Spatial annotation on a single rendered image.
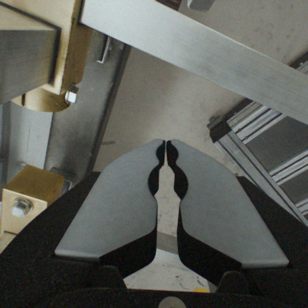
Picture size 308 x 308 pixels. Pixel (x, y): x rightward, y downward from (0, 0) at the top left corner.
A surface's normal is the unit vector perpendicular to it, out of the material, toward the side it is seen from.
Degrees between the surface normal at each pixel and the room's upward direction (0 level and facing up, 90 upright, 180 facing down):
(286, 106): 0
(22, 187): 90
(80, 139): 0
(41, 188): 90
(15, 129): 0
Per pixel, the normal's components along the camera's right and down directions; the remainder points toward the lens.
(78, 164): -0.04, 0.50
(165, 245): 0.37, -0.80
